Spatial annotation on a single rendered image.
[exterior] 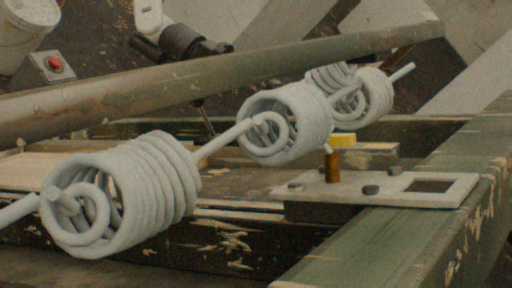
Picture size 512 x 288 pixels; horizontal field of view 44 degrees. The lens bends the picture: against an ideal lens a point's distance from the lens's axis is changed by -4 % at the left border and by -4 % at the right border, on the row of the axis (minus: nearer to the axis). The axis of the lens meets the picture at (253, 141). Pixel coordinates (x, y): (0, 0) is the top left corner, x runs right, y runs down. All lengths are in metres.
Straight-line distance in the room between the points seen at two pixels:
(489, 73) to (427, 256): 4.38
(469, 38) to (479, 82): 4.57
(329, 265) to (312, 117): 0.14
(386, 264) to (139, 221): 0.19
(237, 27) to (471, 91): 1.85
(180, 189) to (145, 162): 0.03
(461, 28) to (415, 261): 8.99
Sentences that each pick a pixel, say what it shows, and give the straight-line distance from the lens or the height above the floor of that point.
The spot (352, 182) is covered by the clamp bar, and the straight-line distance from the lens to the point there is 0.67.
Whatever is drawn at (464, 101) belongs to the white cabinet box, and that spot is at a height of 0.82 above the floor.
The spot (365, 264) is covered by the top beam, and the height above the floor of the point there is 1.84.
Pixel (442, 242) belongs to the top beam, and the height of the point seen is 1.87.
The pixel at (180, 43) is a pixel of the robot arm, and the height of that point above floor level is 1.38.
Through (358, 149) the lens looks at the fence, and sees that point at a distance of 1.18.
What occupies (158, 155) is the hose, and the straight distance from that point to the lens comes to 0.42.
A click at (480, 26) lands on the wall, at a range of 9.38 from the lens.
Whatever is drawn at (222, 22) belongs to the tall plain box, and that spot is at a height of 0.41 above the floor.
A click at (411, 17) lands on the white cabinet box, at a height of 0.63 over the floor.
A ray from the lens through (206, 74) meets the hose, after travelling 0.36.
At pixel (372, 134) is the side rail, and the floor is 1.53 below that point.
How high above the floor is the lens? 2.09
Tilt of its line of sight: 31 degrees down
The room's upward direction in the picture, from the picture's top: 45 degrees clockwise
